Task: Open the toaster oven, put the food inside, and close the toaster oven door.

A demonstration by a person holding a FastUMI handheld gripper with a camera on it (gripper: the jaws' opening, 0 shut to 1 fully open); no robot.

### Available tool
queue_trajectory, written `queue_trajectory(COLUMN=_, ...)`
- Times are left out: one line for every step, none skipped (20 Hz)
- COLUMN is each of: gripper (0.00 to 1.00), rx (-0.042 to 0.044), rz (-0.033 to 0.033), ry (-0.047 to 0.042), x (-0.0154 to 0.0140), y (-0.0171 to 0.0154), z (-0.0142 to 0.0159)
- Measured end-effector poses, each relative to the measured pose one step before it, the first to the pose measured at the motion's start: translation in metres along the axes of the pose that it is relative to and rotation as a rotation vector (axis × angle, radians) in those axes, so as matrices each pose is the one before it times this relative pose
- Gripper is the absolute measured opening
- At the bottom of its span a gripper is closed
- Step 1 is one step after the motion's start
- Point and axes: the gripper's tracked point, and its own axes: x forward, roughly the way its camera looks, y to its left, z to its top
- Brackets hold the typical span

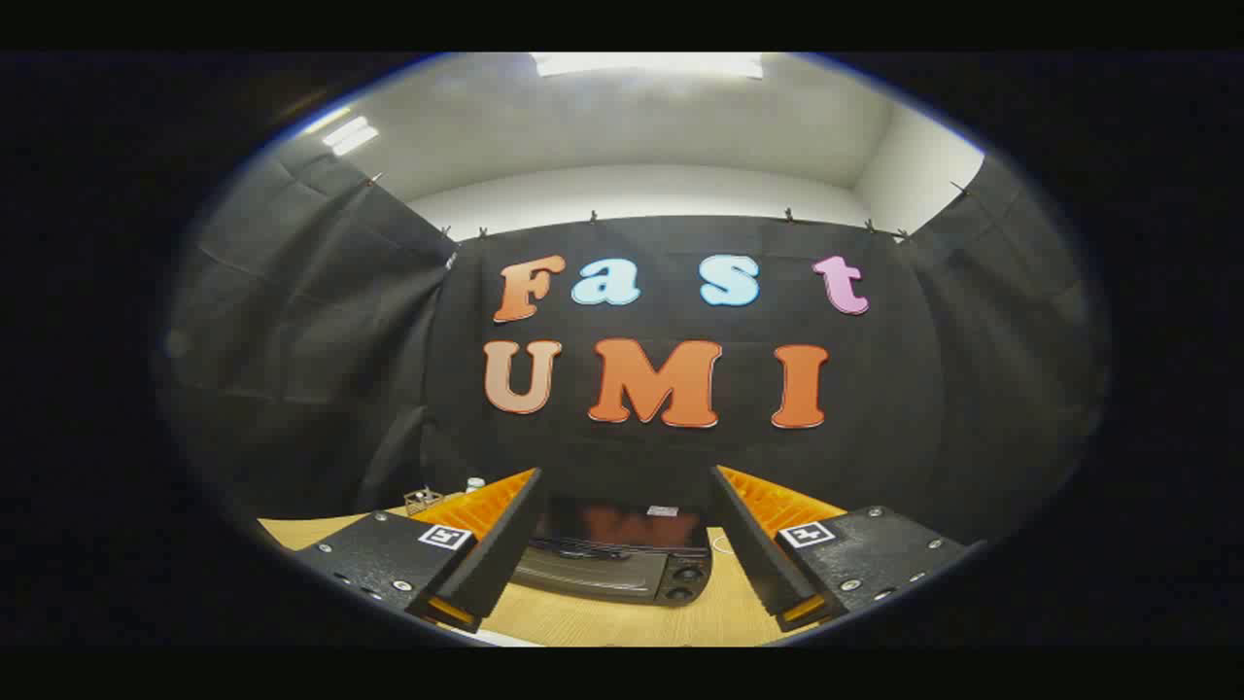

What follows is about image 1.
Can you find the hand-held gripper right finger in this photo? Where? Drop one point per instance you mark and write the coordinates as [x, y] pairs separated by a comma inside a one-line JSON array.
[[753, 549]]

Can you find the small ceiling light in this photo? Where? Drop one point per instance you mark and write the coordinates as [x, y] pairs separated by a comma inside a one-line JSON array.
[[350, 136]]

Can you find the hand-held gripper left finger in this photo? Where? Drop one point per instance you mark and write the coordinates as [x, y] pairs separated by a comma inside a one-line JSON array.
[[501, 554]]

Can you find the black toaster oven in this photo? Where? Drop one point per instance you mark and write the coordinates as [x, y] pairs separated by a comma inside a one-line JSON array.
[[603, 574]]

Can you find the large ceiling light panel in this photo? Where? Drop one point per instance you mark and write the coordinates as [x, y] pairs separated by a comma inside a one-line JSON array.
[[646, 64]]

